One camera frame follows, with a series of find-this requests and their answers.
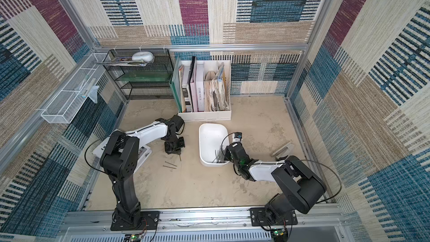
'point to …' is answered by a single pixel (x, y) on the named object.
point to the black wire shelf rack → (142, 74)
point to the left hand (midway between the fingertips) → (182, 152)
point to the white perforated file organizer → (206, 90)
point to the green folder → (174, 83)
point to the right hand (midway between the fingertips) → (226, 145)
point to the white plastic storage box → (213, 138)
